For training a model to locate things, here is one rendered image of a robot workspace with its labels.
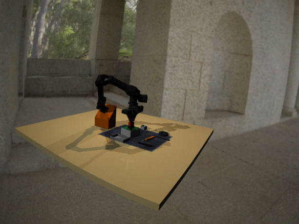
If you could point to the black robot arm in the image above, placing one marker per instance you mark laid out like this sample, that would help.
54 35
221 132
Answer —
130 90

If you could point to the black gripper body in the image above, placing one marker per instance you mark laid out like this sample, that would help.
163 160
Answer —
129 110

